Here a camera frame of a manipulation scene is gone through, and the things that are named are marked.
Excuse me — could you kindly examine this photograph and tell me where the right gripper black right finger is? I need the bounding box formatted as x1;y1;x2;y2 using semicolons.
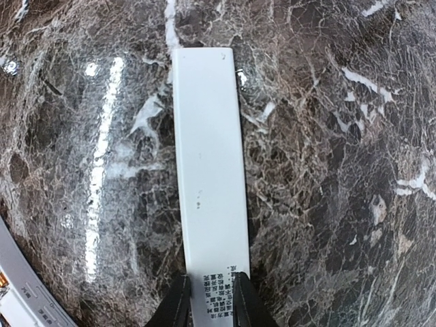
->
233;272;278;327

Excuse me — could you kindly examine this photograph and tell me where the white battery cover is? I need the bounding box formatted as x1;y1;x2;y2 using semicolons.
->
172;48;250;326

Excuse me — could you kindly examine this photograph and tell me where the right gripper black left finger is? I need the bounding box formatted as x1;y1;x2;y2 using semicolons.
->
145;275;191;327

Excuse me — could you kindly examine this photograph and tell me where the white remote control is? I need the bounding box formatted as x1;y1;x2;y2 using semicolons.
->
1;221;76;326

